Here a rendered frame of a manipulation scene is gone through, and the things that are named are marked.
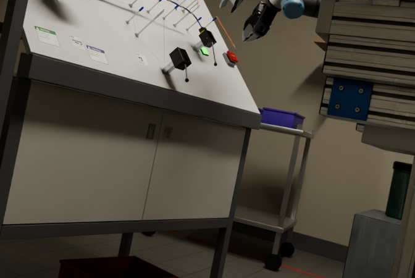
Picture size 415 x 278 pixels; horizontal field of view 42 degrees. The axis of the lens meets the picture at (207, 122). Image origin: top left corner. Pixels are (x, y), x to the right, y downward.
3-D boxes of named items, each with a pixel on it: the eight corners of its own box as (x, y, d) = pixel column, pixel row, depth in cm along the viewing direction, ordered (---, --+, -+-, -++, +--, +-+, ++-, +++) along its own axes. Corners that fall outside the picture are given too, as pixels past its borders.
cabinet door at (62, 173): (142, 220, 188) (164, 110, 189) (2, 224, 144) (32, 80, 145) (138, 219, 189) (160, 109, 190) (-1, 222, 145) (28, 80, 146)
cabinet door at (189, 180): (230, 218, 232) (247, 128, 232) (144, 220, 188) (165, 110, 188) (225, 216, 233) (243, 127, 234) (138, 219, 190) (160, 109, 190)
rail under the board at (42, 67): (259, 130, 234) (262, 115, 234) (28, 78, 139) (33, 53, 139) (249, 128, 237) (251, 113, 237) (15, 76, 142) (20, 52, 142)
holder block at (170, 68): (170, 91, 184) (190, 75, 180) (157, 63, 189) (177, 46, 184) (178, 94, 188) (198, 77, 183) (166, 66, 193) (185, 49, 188)
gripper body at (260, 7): (267, 21, 207) (286, 0, 199) (264, 34, 202) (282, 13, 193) (251, 10, 206) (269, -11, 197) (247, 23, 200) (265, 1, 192)
